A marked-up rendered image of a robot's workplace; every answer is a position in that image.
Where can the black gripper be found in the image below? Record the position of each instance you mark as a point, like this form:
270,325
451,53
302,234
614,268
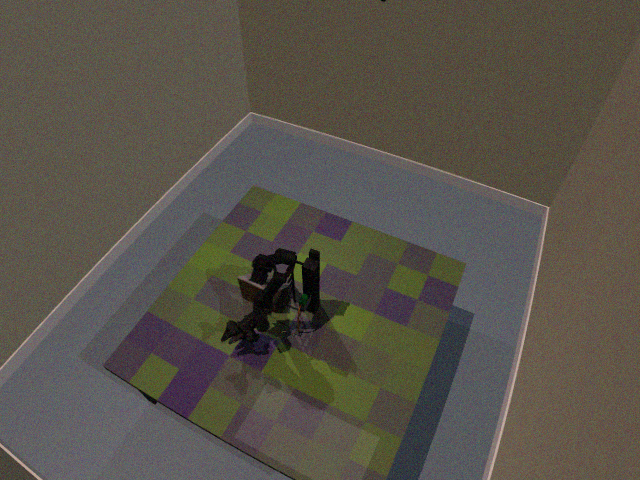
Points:
235,330

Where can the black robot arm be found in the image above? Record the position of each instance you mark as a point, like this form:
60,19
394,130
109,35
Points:
261,265

